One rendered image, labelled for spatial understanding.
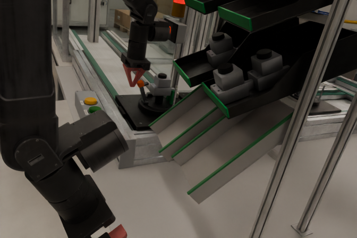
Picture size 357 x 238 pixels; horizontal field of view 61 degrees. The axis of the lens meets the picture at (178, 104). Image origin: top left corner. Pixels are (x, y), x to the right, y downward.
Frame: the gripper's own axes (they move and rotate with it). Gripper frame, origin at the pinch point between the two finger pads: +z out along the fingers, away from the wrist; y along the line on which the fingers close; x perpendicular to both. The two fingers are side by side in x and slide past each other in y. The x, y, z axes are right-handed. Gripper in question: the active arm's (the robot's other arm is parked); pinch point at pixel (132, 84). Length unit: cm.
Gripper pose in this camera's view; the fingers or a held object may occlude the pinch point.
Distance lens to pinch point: 99.4
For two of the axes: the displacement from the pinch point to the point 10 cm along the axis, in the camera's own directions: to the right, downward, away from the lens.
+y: -4.4, -4.4, 7.8
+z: -1.8, 9.0, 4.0
